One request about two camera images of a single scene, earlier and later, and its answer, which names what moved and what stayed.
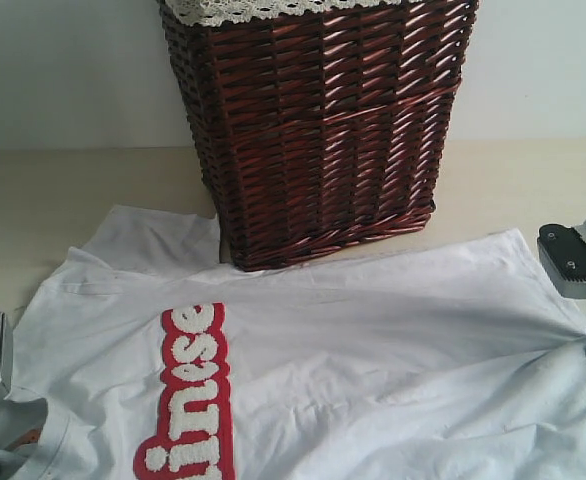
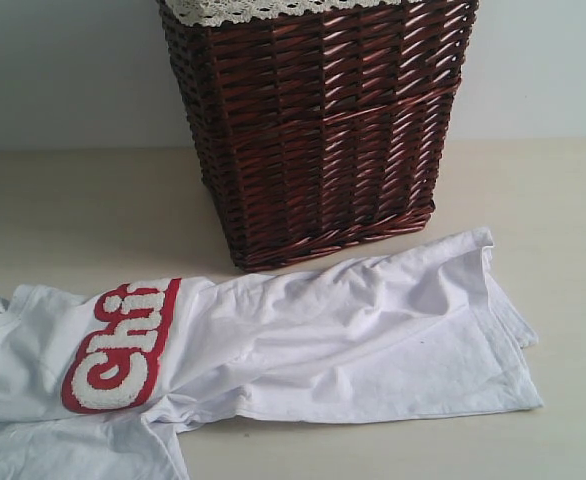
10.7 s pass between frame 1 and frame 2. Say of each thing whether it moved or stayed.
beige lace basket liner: stayed
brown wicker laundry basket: stayed
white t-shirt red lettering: moved
